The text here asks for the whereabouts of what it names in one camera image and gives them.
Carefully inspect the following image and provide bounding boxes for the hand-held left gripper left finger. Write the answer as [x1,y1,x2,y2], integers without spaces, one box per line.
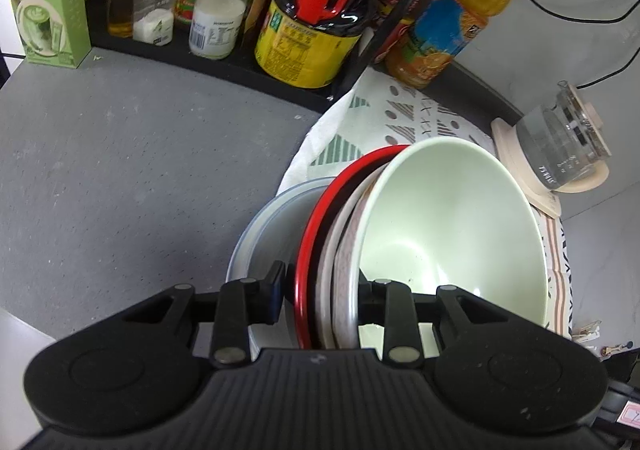
[122,261,287,366]

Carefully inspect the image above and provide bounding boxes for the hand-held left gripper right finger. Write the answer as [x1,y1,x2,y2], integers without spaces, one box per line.
[356,277,518,365]

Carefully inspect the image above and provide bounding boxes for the clear spice jar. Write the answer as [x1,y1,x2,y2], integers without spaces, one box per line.
[132,0,179,46]

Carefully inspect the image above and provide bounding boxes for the glass kettle with beige handle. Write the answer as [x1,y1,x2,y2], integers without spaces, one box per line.
[515,80,613,191]

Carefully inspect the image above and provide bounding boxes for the beige kettle base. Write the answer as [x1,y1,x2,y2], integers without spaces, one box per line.
[490,115,611,203]

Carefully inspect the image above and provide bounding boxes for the white bottle with white cap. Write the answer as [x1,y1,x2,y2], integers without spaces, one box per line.
[188,0,256,60]

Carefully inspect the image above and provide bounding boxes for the pale green bowl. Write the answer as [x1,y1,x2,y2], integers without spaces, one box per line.
[356,136,549,348]

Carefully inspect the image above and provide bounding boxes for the red soda bottle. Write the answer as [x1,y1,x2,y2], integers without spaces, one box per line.
[374,0,442,64]

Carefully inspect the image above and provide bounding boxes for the speckled beige plate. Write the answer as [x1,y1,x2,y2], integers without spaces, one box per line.
[331,174,397,350]
[316,164,391,350]

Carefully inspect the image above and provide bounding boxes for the black rack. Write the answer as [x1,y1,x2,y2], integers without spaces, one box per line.
[84,0,453,112]

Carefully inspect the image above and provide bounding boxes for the crumpled paper packets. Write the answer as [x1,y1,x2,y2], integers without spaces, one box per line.
[570,320,632,362]

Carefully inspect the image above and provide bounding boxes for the orange juice bottle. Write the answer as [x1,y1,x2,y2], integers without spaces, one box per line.
[385,0,517,90]

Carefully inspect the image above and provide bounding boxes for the patterned white cloth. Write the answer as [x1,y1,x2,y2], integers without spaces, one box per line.
[277,66,575,338]

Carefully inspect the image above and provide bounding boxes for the red plate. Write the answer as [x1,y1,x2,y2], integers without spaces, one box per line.
[294,144,411,350]

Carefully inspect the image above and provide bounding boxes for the dark sauce bottle yellow label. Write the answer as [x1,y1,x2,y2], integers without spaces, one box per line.
[253,0,407,90]

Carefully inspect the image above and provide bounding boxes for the black cable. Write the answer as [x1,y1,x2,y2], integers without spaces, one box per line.
[515,0,640,91]

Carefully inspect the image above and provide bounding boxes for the white bowl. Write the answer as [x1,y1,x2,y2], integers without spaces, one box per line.
[226,176,341,351]

